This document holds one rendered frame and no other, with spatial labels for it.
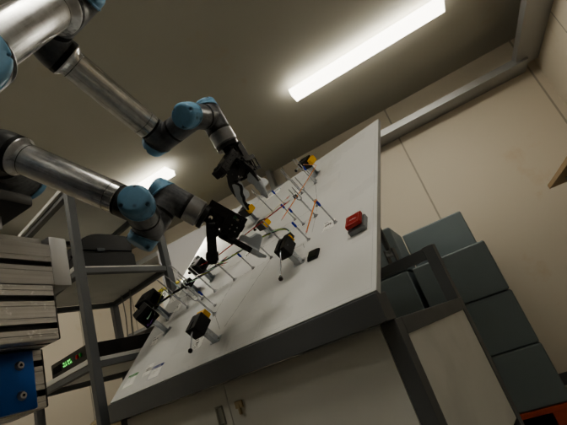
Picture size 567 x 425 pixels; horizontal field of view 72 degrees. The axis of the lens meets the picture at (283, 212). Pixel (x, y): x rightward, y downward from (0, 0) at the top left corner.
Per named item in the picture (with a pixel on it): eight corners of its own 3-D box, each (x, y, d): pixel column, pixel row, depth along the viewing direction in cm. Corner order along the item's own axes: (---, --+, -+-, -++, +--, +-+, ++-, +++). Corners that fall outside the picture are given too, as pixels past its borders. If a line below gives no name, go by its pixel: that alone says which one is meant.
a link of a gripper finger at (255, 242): (275, 242, 108) (246, 226, 107) (265, 261, 107) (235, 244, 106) (274, 242, 111) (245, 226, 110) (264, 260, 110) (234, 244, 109)
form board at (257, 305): (113, 406, 148) (109, 403, 147) (207, 238, 230) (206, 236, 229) (380, 294, 88) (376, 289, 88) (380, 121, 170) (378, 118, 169)
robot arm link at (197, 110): (170, 141, 111) (191, 141, 121) (198, 120, 107) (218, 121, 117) (157, 116, 111) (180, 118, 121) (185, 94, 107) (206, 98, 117)
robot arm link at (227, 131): (219, 126, 117) (203, 141, 122) (227, 139, 117) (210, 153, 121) (234, 125, 123) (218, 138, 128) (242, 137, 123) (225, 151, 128)
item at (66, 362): (89, 359, 159) (86, 343, 162) (51, 380, 177) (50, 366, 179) (159, 345, 185) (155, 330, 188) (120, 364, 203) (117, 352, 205)
